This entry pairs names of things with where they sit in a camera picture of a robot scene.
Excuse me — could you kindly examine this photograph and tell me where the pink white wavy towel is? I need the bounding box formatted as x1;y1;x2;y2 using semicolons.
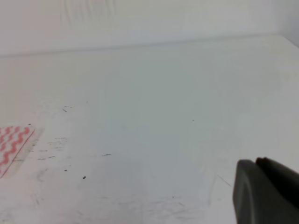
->
0;124;44;179

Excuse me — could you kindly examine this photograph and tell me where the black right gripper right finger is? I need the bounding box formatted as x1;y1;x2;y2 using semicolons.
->
256;157;299;203

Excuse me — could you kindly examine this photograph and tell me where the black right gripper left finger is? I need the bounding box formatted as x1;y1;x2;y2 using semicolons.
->
233;160;299;224

